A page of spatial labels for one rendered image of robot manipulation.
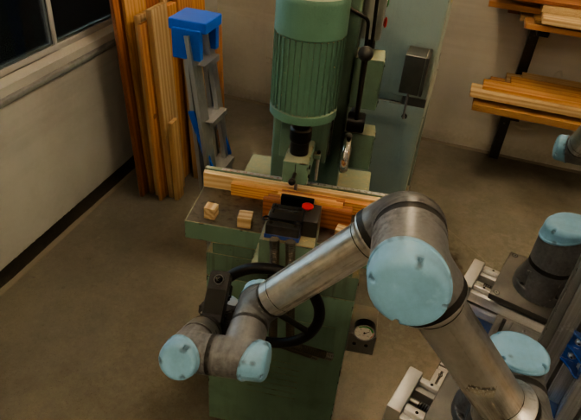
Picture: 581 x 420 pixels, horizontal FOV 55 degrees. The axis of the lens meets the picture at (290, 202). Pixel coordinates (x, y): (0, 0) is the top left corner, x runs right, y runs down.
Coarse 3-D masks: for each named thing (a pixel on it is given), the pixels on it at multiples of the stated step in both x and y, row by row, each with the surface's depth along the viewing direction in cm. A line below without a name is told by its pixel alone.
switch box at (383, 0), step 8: (368, 0) 153; (384, 0) 152; (368, 8) 154; (384, 8) 153; (368, 16) 155; (384, 16) 155; (376, 24) 156; (360, 32) 159; (376, 32) 157; (376, 40) 159
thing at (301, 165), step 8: (312, 144) 158; (288, 152) 153; (312, 152) 155; (288, 160) 150; (296, 160) 150; (304, 160) 150; (312, 160) 160; (288, 168) 150; (296, 168) 150; (304, 168) 149; (288, 176) 152; (296, 176) 152; (304, 176) 151; (304, 184) 152
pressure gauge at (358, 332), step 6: (354, 324) 157; (360, 324) 155; (366, 324) 154; (372, 324) 155; (354, 330) 156; (360, 330) 156; (366, 330) 155; (372, 330) 155; (360, 336) 157; (366, 336) 156; (372, 336) 156
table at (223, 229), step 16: (208, 192) 164; (224, 192) 165; (192, 208) 157; (224, 208) 158; (240, 208) 159; (256, 208) 159; (192, 224) 153; (208, 224) 152; (224, 224) 152; (256, 224) 153; (208, 240) 155; (224, 240) 154; (240, 240) 153; (256, 240) 152; (320, 240) 150; (256, 256) 147
